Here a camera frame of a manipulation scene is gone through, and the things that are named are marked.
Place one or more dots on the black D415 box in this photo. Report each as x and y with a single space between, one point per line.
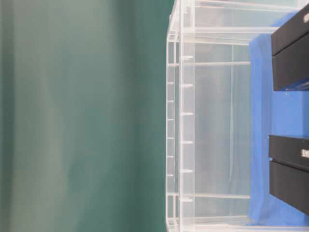
289 170

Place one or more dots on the black D435i box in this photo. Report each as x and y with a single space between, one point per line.
290 53

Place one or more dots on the clear plastic storage case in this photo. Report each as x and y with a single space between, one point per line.
208 111

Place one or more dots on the blue liner sheet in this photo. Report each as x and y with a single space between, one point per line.
273 113

